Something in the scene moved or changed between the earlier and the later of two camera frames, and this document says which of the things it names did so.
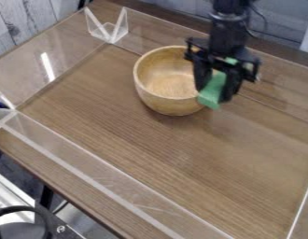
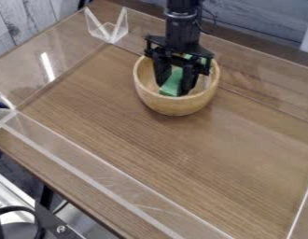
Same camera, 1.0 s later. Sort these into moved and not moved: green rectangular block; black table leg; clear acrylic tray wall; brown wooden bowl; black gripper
Moved: black gripper; green rectangular block
Not moved: brown wooden bowl; black table leg; clear acrylic tray wall
